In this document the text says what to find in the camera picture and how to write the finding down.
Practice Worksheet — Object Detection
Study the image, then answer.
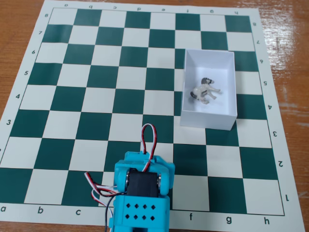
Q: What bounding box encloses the small grey white toy horse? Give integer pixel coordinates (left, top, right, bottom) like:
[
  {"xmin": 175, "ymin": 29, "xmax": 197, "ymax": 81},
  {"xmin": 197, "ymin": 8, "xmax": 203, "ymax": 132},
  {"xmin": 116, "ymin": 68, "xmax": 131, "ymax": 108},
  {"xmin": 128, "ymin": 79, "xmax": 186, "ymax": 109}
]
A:
[{"xmin": 190, "ymin": 77, "xmax": 222, "ymax": 105}]

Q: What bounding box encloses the white open rectangular box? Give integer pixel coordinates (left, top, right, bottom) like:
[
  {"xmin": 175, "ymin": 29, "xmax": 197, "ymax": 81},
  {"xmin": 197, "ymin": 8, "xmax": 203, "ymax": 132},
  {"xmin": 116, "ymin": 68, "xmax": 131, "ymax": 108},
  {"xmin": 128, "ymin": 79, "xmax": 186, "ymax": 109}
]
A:
[{"xmin": 180, "ymin": 48, "xmax": 239, "ymax": 131}]

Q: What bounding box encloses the green and white chessboard mat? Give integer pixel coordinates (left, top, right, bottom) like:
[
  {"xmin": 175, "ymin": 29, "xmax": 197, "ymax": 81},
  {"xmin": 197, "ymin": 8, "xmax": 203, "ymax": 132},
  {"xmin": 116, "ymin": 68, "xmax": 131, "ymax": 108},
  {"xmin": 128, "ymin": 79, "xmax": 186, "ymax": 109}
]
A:
[{"xmin": 0, "ymin": 0, "xmax": 306, "ymax": 232}]

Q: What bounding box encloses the red white black looped servo cable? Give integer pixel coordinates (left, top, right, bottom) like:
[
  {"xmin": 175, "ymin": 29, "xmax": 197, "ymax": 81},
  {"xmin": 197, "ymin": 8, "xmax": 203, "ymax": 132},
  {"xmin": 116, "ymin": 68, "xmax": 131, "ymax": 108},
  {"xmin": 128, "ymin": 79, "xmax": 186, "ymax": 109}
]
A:
[{"xmin": 140, "ymin": 123, "xmax": 158, "ymax": 170}]

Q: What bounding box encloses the thin black wire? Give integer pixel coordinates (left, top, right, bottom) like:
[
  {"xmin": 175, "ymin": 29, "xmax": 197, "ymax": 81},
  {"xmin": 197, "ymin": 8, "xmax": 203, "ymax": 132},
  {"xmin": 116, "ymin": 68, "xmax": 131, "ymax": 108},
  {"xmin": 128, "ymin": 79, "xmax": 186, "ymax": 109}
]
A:
[{"xmin": 104, "ymin": 193, "xmax": 115, "ymax": 232}]

